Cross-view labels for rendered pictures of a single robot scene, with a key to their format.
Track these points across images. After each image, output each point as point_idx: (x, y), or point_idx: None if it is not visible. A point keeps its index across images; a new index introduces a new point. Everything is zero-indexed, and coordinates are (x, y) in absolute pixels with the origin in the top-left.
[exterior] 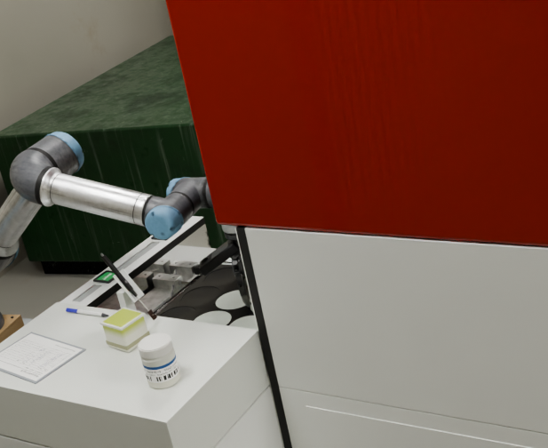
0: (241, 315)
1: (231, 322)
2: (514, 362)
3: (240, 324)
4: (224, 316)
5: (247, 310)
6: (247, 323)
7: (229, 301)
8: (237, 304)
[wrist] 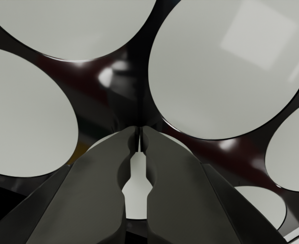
0: (87, 99)
1: (35, 61)
2: None
3: (19, 97)
4: (89, 26)
5: (116, 120)
6: (24, 121)
7: (221, 49)
8: (180, 84)
